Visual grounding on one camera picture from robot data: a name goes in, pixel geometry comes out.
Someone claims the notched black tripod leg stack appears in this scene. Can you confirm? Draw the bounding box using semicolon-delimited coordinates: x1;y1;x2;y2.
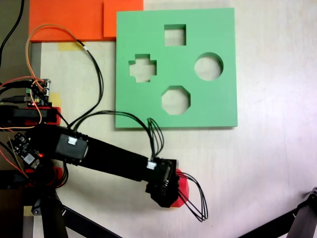
237;186;317;238

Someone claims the black USB cable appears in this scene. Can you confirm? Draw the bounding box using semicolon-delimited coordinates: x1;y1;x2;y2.
0;95;32;104

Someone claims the green shape-hole board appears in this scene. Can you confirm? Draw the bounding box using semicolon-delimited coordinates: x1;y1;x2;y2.
114;7;238;130

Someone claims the orange cable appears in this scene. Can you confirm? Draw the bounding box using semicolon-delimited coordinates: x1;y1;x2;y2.
26;24;86;84

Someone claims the yellow tape strip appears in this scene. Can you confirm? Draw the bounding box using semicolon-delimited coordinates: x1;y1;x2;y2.
57;41;86;52
50;93;62;108

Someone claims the long black servo cable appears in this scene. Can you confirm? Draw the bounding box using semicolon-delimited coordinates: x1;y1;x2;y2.
68;46;104;131

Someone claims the short black wire loop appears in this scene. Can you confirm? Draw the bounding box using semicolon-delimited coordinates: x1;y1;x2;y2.
147;118;164;161

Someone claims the black gripper wire loop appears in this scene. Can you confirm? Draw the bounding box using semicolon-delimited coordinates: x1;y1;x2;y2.
177;173;209;222

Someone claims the circuit board with connectors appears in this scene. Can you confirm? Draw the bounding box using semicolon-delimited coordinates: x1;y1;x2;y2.
24;78;52;108

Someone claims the red octagonal pillar block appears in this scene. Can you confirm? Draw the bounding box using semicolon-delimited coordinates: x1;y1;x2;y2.
170;168;191;209

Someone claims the long black wire bundle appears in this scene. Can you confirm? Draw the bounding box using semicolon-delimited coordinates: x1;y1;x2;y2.
71;110;156;162

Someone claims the orange flat block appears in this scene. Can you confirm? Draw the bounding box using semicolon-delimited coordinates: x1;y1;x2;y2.
29;0;144;43

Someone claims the black power cable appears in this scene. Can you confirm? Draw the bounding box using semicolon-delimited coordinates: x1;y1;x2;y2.
0;0;25;69

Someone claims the black circuit board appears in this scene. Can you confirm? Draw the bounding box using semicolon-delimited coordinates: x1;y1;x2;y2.
9;132;43;172

